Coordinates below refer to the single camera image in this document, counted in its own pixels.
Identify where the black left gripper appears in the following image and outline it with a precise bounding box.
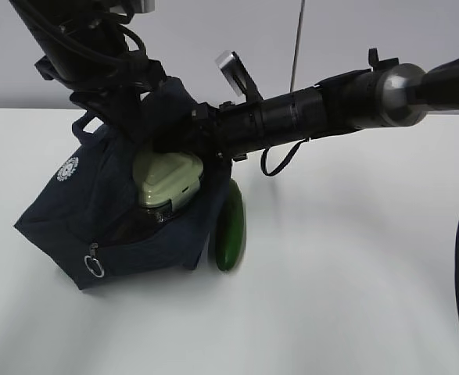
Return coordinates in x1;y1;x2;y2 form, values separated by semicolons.
34;52;167;141

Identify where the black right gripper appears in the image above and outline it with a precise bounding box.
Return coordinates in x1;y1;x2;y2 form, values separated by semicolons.
150;102;249;160

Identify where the green lidded glass food container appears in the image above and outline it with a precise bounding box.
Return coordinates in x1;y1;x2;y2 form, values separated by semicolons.
133;148;203;212

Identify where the green cucumber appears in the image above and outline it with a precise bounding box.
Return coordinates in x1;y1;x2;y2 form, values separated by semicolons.
214;179;246;272

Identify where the dark navy fabric lunch bag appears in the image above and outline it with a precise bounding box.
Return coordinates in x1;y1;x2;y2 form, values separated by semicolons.
15;77;231;290

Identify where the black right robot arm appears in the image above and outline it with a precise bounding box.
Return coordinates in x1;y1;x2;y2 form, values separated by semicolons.
154;48;459;159

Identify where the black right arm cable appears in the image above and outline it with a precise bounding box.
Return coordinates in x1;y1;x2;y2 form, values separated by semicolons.
260;138;310;177

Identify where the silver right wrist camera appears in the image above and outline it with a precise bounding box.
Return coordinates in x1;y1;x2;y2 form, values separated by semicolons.
215;50;263;102

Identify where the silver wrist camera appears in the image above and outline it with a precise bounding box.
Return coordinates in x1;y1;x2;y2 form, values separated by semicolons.
111;0;156;15
215;50;263;102

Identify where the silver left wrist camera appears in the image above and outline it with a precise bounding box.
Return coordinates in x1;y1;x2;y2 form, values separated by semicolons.
111;0;156;15

